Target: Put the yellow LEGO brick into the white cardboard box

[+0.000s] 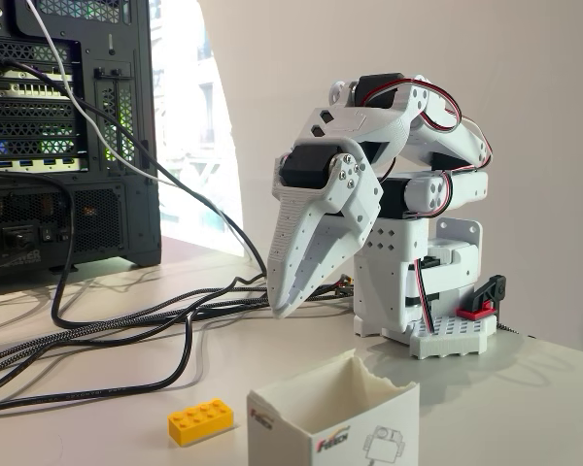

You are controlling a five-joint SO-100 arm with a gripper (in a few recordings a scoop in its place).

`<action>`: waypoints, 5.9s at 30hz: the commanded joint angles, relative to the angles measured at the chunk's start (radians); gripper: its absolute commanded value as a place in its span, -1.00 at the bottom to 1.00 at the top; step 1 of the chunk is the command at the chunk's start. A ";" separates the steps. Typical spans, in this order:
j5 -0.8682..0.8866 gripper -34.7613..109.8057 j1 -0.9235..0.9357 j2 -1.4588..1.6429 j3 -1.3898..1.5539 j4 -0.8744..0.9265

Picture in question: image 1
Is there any yellow toy brick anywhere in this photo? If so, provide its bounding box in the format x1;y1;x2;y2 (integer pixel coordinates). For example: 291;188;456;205
167;397;236;447

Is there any white Feetech cardboard box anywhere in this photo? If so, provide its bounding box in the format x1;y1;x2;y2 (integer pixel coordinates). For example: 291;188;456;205
246;348;422;466

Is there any bright window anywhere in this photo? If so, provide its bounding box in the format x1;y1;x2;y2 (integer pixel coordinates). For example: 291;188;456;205
148;0;254;256

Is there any black and red table clamp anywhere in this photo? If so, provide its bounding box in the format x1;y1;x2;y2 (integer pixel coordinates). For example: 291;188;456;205
456;274;508;319

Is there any black computer tower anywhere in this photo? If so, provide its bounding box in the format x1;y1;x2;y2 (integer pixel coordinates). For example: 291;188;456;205
0;0;162;287

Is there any white angle bracket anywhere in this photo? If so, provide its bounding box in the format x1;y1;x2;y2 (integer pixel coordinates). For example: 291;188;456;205
435;216;483;253

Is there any red black white servo wire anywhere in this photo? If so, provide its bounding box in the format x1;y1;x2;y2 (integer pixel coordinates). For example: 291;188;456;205
414;259;437;335
361;76;495;219

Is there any thin black cable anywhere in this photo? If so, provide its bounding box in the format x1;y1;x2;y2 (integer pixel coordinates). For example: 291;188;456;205
0;56;269;283

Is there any smooth black printed cable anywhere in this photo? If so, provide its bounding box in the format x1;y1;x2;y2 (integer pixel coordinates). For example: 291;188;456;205
0;298;283;416

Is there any braided black grey cable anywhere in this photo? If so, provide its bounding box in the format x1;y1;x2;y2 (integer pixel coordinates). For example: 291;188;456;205
0;293;344;384
0;288;344;370

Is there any thin white cable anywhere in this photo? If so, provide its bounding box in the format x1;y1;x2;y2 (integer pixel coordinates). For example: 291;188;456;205
25;0;254;258

